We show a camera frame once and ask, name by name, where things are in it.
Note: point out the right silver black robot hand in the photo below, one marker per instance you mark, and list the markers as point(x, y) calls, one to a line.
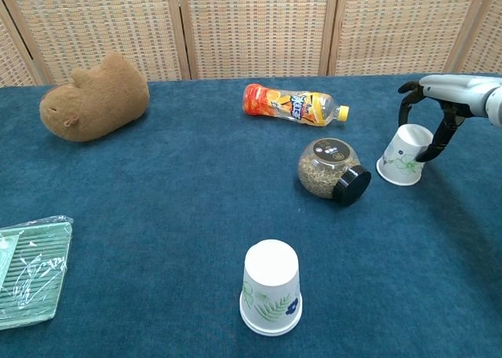
point(455, 91)

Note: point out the white paper cup green flower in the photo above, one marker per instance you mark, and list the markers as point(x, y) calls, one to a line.
point(400, 158)

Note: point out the white paper cup fern print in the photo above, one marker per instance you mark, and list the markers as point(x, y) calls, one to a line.
point(270, 275)

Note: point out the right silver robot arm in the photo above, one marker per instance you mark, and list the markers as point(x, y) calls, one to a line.
point(496, 107)

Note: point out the woven folding screen panel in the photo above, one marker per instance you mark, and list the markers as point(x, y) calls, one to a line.
point(255, 24)
point(486, 40)
point(15, 55)
point(404, 24)
point(102, 24)

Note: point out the round glass jar black lid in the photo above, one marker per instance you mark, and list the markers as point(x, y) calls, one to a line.
point(321, 169)

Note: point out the orange drink plastic bottle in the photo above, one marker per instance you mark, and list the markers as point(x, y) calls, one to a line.
point(298, 107)

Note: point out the blue carpet table cover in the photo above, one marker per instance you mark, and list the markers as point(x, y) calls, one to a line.
point(176, 201)

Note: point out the brown capybara plush toy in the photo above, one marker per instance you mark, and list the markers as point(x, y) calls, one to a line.
point(102, 99)

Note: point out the green dustpan in plastic wrap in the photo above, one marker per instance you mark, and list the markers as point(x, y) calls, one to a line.
point(35, 287)

